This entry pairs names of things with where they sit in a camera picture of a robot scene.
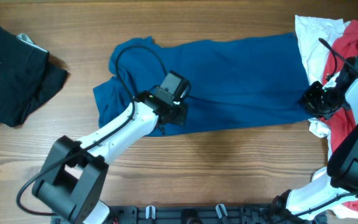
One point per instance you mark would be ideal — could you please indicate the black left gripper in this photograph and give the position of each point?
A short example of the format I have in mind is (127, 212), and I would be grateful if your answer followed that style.
(178, 115)

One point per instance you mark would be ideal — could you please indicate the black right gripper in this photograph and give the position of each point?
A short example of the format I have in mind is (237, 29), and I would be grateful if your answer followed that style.
(311, 99)

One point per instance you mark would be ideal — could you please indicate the blue polo shirt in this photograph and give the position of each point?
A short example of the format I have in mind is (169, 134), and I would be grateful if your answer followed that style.
(238, 84)

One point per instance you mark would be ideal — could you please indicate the black shorts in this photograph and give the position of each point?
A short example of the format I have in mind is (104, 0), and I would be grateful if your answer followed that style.
(27, 79)

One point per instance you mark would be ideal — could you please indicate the light grey garment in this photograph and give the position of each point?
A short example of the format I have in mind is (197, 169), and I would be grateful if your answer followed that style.
(25, 39)

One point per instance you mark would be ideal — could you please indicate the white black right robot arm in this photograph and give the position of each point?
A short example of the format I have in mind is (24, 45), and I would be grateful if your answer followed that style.
(338, 182)

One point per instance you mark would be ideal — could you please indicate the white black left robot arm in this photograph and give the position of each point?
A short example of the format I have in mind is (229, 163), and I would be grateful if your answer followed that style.
(74, 172)

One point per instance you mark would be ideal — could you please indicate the white t-shirt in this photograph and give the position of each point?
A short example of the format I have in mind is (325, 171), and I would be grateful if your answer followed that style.
(316, 58)

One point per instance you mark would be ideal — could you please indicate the red printed t-shirt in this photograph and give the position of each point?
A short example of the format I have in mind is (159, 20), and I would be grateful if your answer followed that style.
(342, 122)

